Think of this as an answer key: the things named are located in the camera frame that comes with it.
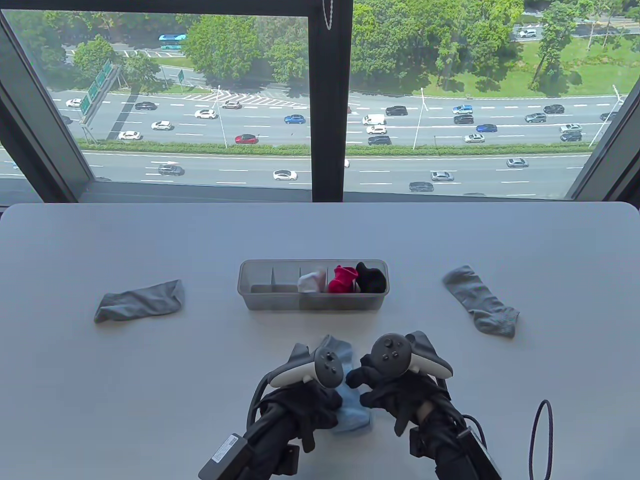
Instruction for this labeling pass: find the person's right hand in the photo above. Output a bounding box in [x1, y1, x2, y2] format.
[345, 352, 462, 437]

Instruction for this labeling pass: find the person's left hand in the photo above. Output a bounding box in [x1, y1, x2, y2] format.
[249, 383, 345, 454]

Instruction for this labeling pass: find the grey hand controller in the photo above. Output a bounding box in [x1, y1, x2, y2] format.
[370, 331, 455, 381]
[269, 345, 346, 390]

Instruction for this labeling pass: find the light blue sock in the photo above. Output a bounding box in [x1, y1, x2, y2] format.
[332, 382, 375, 434]
[317, 335, 357, 382]

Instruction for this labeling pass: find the black sock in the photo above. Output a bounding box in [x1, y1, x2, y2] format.
[356, 265, 387, 294]
[355, 261, 387, 294]

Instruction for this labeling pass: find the grey sock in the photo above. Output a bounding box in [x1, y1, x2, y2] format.
[442, 265, 521, 338]
[94, 279, 186, 325]

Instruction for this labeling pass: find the black left forearm module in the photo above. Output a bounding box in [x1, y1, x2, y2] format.
[198, 432, 256, 480]

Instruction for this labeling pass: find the black right forearm module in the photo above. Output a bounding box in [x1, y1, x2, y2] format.
[457, 427, 503, 480]

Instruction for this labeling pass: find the clear plastic divided organizer box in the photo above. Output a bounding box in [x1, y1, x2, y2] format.
[237, 258, 390, 312]

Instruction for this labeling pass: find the green road sign gantry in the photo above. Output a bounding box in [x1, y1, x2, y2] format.
[77, 60, 123, 146]

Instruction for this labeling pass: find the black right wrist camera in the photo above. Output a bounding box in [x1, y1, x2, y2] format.
[409, 425, 437, 458]

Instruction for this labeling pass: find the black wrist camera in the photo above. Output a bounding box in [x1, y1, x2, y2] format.
[409, 425, 437, 458]
[277, 445, 302, 476]

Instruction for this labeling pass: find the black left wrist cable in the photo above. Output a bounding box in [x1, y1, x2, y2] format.
[247, 372, 273, 427]

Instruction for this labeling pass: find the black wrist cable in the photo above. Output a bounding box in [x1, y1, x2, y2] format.
[247, 372, 273, 427]
[462, 414, 488, 448]

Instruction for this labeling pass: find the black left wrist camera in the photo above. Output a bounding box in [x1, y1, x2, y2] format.
[277, 445, 302, 476]

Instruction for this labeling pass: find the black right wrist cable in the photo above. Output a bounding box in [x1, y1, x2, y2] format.
[462, 414, 488, 448]

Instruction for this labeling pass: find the dark window frame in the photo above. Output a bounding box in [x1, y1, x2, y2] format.
[0, 0, 640, 203]

